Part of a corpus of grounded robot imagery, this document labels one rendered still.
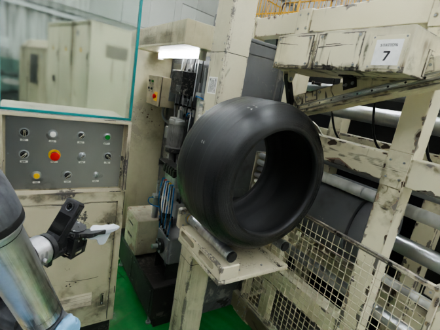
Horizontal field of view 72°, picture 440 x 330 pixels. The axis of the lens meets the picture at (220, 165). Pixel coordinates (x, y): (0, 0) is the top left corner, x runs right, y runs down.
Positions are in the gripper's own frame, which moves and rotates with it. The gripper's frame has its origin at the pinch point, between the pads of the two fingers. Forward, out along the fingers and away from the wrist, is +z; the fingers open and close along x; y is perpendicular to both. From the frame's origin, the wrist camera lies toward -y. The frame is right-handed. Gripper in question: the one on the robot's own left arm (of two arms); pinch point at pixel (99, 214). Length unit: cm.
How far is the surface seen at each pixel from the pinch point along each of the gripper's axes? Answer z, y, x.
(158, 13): 923, -187, -575
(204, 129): 29.0, -30.7, 14.8
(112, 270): 57, 68, -24
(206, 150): 21.8, -25.6, 20.1
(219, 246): 31.2, 10.9, 33.2
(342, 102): 65, -55, 57
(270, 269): 45, 19, 55
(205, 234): 37.5, 12.1, 25.4
